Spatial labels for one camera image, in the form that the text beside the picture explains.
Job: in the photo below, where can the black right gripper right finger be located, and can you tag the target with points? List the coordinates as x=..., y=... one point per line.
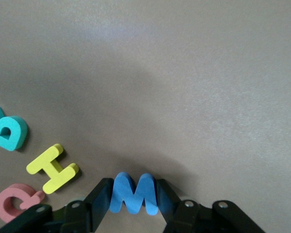
x=169, y=201

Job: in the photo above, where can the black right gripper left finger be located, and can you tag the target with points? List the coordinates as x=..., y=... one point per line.
x=97, y=199

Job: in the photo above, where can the blue foam letter M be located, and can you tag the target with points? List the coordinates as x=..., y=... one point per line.
x=133, y=194

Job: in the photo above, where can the yellow foam letter H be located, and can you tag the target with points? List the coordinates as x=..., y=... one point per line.
x=52, y=168

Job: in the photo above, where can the pink foam letter Q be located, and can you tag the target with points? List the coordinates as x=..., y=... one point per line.
x=2, y=206

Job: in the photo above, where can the brown table cover sheet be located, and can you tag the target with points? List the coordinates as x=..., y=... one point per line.
x=160, y=72

